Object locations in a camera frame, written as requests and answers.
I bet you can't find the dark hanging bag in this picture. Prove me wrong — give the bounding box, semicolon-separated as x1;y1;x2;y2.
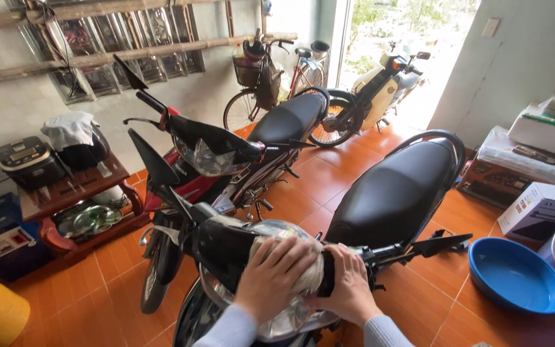
256;60;283;111

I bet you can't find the white cardboard appliance box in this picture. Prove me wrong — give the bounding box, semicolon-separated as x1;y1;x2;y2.
497;182;555;243

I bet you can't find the white foam box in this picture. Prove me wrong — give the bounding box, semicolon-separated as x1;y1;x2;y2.
507;95;555;163

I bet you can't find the brown box wrapped in plastic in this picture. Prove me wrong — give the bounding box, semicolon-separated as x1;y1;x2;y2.
456;126;555;211

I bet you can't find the brown wooden shelf table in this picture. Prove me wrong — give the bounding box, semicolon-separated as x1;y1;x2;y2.
17;153;151;267

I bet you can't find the pile of metal pot lids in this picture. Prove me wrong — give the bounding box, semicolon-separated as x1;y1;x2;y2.
53;199;125;243

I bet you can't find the red and black motorcycle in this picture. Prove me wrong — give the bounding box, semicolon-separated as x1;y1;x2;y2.
113;54;331;315

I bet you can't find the white cleaning cloth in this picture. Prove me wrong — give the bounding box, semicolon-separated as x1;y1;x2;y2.
248;233;327;298

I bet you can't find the black rice cooker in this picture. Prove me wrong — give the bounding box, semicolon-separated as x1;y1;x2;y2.
0;136;67;191

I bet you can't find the black round cooker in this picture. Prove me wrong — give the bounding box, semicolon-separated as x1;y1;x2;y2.
56;124;112;173

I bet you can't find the cream motorcycle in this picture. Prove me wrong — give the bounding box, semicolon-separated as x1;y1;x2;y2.
308;40;432;148

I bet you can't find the blue plastic basin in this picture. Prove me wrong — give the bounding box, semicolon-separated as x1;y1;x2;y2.
468;236;555;315

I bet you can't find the person's left hand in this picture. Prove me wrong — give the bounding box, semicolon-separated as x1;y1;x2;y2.
234;236;325;325

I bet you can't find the white towel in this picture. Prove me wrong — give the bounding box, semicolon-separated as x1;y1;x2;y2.
41;111;100;153

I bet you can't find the grey helmet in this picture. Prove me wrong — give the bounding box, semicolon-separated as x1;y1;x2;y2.
310;40;330;61

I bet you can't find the red bicycle with basket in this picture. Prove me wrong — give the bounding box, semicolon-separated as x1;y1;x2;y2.
223;28;331;134

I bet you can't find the person's right hand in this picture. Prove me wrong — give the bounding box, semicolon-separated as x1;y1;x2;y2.
306;243;384;329

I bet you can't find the black helmet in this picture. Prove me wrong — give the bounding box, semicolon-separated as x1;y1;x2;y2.
242;39;267;61

